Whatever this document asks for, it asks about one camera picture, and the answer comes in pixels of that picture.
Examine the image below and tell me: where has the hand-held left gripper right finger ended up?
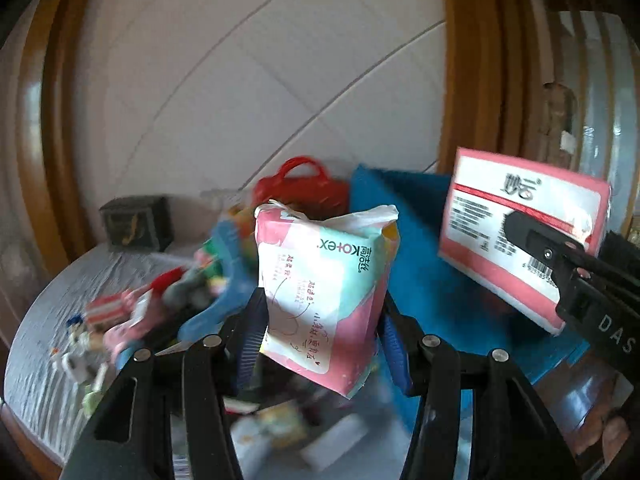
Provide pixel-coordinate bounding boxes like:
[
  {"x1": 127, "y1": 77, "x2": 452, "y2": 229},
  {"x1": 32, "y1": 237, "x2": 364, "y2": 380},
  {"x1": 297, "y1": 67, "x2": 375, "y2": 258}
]
[{"x1": 380, "y1": 295, "x2": 581, "y2": 480}]

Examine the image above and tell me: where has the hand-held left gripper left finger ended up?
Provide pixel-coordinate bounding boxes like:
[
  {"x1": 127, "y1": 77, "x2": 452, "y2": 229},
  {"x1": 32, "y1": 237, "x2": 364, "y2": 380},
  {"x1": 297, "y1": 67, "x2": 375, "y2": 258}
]
[{"x1": 60, "y1": 287, "x2": 268, "y2": 480}]

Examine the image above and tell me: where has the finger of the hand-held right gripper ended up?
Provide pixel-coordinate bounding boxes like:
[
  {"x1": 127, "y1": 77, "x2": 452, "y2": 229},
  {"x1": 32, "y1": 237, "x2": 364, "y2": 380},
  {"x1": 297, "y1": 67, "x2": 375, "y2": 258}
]
[
  {"x1": 602, "y1": 230, "x2": 640, "y2": 284},
  {"x1": 502, "y1": 210, "x2": 609, "y2": 282}
]

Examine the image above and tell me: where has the pink and white box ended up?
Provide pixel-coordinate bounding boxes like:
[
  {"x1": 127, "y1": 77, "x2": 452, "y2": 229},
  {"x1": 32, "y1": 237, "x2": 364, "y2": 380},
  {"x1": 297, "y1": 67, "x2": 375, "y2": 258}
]
[{"x1": 437, "y1": 147, "x2": 613, "y2": 336}]

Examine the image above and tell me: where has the pink and teal pad packet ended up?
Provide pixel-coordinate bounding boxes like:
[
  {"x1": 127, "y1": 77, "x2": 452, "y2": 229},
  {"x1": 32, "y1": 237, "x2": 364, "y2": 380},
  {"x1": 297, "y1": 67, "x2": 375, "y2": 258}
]
[{"x1": 254, "y1": 200, "x2": 401, "y2": 401}]

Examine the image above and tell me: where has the blue plastic crate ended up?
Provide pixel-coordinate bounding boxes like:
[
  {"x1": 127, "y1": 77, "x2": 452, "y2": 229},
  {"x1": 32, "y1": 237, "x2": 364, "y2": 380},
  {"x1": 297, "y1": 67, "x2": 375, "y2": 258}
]
[{"x1": 347, "y1": 165, "x2": 591, "y2": 431}]

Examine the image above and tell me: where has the round wooden desktop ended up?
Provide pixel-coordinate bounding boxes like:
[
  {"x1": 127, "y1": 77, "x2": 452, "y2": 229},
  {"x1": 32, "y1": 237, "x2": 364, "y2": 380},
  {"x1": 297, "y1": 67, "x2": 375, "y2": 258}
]
[{"x1": 0, "y1": 247, "x2": 451, "y2": 480}]

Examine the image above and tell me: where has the grey plush toy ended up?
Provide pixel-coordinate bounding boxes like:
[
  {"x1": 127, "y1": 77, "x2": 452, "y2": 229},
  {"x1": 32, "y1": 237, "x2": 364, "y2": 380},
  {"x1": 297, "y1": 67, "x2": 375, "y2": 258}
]
[{"x1": 165, "y1": 270, "x2": 211, "y2": 307}]

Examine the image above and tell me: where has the small yellow box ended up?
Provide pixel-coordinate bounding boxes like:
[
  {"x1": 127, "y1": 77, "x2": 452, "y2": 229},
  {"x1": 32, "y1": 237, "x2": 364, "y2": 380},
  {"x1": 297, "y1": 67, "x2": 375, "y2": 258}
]
[{"x1": 231, "y1": 402, "x2": 307, "y2": 456}]

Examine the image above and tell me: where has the pink pig plush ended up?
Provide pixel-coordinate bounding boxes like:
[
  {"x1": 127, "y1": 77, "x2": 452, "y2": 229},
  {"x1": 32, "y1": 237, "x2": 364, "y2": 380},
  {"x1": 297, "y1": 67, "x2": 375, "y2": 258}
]
[{"x1": 102, "y1": 305, "x2": 168, "y2": 361}]

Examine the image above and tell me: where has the brown woven hanging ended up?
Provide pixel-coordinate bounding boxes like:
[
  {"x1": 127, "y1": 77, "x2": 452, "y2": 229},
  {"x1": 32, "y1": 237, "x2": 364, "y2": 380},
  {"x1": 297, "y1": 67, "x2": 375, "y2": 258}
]
[{"x1": 541, "y1": 81, "x2": 578, "y2": 161}]

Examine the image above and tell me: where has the pink striped box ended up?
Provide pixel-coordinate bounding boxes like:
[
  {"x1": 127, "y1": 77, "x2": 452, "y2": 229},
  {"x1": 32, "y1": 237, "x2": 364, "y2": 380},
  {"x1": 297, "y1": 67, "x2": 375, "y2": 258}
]
[{"x1": 85, "y1": 292, "x2": 133, "y2": 333}]

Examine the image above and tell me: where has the red plastic carry case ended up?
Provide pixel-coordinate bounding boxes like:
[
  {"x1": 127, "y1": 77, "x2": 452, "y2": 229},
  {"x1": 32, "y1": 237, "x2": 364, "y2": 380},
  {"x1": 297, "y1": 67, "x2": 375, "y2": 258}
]
[{"x1": 252, "y1": 156, "x2": 351, "y2": 221}]

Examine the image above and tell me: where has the dark green gift box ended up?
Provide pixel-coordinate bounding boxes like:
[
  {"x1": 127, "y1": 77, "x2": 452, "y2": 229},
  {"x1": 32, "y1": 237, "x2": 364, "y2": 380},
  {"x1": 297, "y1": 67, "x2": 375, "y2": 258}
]
[{"x1": 99, "y1": 195, "x2": 175, "y2": 253}]

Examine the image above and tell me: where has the wooden glass cabinet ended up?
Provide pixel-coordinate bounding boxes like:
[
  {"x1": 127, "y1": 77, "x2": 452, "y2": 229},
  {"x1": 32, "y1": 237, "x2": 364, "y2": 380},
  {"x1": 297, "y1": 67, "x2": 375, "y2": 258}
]
[{"x1": 537, "y1": 0, "x2": 640, "y2": 261}]

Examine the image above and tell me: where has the blue and white dog figurine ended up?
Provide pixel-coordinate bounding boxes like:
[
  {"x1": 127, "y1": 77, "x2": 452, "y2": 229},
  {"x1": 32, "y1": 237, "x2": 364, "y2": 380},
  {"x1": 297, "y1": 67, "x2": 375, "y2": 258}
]
[{"x1": 64, "y1": 311, "x2": 93, "y2": 343}]

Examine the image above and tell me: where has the white cow figurine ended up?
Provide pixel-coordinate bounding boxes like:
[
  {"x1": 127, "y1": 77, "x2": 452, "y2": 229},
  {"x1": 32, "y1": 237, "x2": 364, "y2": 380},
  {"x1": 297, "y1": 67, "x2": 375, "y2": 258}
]
[{"x1": 50, "y1": 342, "x2": 103, "y2": 386}]

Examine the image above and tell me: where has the white wall socket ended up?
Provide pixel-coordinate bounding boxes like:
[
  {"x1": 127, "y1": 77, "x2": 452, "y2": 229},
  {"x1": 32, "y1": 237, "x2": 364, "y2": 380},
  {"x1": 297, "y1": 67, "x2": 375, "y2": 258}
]
[{"x1": 200, "y1": 186, "x2": 251, "y2": 202}]

